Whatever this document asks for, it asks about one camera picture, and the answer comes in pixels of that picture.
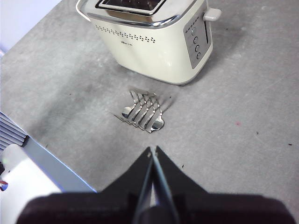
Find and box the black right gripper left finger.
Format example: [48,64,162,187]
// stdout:
[16,146,154,224]

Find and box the cream two-slot toaster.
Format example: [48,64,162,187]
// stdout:
[75,0,214,86]

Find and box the toaster lever knob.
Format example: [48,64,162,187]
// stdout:
[203,7,222,22]

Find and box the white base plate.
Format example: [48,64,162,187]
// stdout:
[0,144,64,205]

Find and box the grey ribbed panel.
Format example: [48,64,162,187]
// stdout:
[0,112,30,151]

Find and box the pale grey frame bar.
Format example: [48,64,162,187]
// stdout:
[22,136,98,193]

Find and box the shiny metal toast rack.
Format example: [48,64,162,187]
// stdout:
[114,89,165,134]

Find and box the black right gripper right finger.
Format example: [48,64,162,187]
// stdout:
[154,146,297,224]

